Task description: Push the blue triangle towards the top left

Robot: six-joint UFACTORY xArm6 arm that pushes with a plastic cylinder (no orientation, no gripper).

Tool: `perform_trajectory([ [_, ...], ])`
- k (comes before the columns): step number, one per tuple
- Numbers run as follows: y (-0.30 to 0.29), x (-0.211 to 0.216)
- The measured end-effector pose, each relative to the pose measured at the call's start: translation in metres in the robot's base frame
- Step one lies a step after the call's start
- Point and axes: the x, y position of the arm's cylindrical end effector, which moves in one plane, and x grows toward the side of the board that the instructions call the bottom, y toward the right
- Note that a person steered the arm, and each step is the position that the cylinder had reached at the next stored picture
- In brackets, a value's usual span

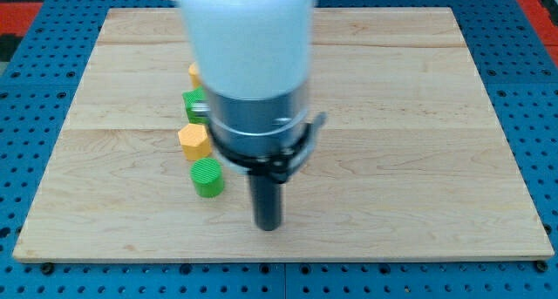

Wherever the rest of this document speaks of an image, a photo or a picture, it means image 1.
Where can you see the silver flange with black clamp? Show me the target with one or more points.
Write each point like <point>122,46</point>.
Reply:
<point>269,136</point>

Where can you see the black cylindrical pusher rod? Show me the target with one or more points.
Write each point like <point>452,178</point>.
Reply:
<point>266,195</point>

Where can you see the yellow block behind arm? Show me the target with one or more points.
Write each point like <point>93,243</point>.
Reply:
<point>194,74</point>

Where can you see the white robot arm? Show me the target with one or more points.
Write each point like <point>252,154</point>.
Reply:
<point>254,61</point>

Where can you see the green cylinder block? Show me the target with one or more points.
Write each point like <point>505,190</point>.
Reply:
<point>207,178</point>

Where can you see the yellow hexagon block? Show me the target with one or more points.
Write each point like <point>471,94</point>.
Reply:
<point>194,141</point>

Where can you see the green square block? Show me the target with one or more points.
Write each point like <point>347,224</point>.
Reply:
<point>191,99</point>

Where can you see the wooden board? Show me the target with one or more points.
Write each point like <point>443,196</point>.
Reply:
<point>411,165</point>

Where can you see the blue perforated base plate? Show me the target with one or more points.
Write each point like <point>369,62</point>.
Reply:
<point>43,75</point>

